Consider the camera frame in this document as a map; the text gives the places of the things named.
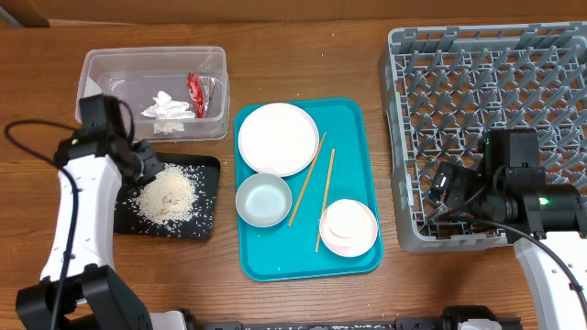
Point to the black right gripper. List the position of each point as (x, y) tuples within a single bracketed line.
[(461, 179)]

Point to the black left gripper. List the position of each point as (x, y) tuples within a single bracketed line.
[(144, 148)]

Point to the white napkin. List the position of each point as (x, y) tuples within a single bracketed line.
[(168, 114)]

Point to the cooked white rice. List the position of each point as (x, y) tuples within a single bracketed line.
[(181, 195)]

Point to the red snack wrapper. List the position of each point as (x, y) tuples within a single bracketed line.
[(200, 89)]

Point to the grey bowl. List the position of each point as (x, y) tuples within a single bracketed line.
[(263, 200)]

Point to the pink round plate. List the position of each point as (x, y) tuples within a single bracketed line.
[(280, 139)]

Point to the wooden chopstick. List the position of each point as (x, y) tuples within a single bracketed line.
[(325, 196), (307, 179)]

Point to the white paper cup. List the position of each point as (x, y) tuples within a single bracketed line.
[(345, 219)]

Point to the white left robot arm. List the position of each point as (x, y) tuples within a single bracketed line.
[(79, 287)]

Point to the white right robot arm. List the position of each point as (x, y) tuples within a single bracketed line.
[(545, 223)]

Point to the clear plastic waste bin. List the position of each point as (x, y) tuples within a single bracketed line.
[(136, 75)]

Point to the grey dishwasher rack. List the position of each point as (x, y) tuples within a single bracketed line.
[(443, 87)]

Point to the black waste tray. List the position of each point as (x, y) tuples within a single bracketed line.
[(127, 223)]

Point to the teal serving tray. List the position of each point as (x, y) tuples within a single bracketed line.
[(289, 252)]

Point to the black mounting rail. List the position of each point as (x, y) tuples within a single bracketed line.
[(474, 317)]

